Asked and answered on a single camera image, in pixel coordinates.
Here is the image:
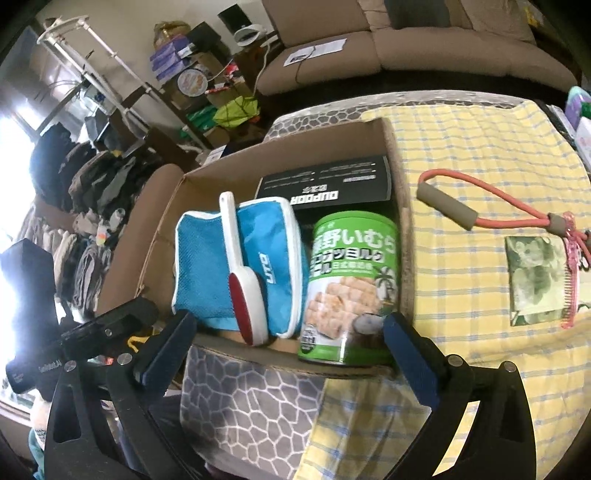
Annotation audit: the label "round white tin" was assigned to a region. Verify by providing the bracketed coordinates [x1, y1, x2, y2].
[176, 68, 208, 98]

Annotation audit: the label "dark sofa cushion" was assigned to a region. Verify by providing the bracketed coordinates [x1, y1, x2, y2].
[385, 0, 451, 29]

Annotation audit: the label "yellow plaid tablecloth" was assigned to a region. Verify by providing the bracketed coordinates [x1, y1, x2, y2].
[294, 100, 590, 479]

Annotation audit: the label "white red lint brush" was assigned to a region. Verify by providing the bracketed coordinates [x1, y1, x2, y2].
[218, 191, 269, 347]

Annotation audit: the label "paper on sofa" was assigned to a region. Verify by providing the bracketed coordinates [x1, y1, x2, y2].
[283, 38, 346, 67]

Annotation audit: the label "purple boxes stack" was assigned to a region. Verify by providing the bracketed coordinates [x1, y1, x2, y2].
[149, 35, 195, 84]

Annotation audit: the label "brown sofa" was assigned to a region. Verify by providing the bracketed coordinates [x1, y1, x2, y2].
[257, 1, 576, 97]

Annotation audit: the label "green floral packet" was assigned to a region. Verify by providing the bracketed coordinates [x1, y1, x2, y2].
[505, 236, 568, 327]

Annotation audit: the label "white clothes rack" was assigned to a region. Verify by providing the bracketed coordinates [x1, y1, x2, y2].
[35, 14, 209, 151]

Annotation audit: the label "lime green bag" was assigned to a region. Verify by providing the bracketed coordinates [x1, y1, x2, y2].
[213, 96, 260, 129]

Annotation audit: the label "pink comb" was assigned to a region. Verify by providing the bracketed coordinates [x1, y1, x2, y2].
[562, 212, 590, 329]

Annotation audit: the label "blue mesh pouch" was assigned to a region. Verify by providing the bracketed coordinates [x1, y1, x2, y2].
[171, 197, 310, 339]

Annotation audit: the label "black outdoor box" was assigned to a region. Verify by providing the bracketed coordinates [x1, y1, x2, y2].
[256, 155, 393, 210]

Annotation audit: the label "green snack can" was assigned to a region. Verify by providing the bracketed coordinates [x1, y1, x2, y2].
[298, 210, 400, 367]

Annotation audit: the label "red resistance band grey handles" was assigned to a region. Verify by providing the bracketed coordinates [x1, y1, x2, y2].
[414, 168, 590, 259]

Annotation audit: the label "white tissue pack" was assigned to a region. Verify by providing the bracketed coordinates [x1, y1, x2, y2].
[575, 117, 591, 172]

